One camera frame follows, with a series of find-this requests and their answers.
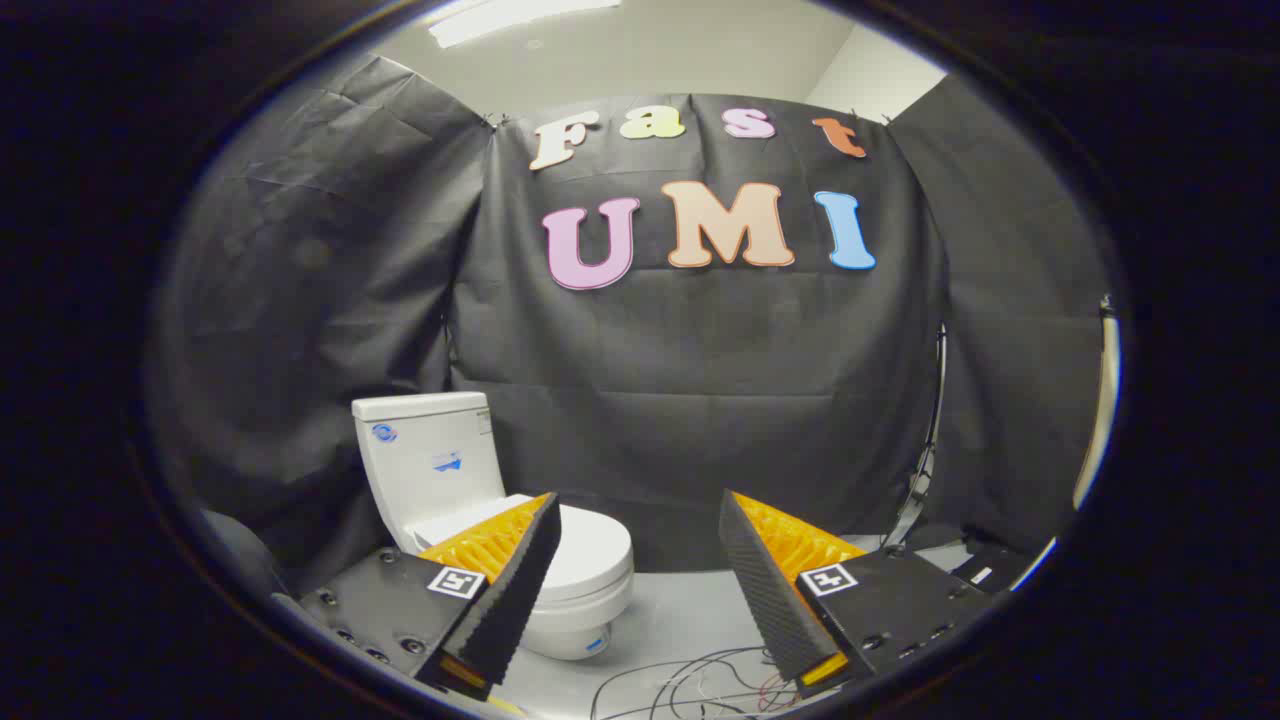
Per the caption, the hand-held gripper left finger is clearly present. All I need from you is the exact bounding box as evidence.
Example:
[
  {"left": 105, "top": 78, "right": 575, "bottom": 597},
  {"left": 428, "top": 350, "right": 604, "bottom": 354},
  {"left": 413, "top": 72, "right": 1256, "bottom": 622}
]
[{"left": 297, "top": 492, "right": 563, "bottom": 701}]

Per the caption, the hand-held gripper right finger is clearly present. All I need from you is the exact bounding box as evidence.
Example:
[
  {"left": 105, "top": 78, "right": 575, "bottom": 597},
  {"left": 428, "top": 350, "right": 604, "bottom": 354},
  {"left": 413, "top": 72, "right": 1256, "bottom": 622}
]
[{"left": 718, "top": 489, "right": 996, "bottom": 699}]

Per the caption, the white toilet lid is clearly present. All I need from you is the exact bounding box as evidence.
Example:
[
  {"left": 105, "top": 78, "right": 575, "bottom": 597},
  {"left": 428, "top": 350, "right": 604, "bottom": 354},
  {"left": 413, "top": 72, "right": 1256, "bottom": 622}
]
[{"left": 410, "top": 493, "right": 635, "bottom": 601}]

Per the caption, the white ceramic toilet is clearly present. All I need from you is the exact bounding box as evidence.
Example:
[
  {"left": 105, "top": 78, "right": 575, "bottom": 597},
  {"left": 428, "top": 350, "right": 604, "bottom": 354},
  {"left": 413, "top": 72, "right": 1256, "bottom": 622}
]
[{"left": 351, "top": 392, "right": 635, "bottom": 661}]

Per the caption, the black backdrop cloth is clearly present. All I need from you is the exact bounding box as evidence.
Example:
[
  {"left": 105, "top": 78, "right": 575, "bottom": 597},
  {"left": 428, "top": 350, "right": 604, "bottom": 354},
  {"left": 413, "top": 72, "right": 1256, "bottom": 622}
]
[{"left": 150, "top": 50, "right": 1116, "bottom": 601}]

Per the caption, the thin metal stand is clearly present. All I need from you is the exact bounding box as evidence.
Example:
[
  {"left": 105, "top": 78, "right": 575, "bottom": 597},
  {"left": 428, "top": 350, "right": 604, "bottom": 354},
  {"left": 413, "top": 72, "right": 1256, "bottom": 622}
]
[{"left": 898, "top": 320, "right": 949, "bottom": 549}]

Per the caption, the tangle of floor cables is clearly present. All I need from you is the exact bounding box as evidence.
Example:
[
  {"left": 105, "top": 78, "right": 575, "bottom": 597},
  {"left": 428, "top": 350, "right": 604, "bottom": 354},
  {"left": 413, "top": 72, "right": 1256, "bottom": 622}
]
[{"left": 590, "top": 645, "right": 801, "bottom": 720}]

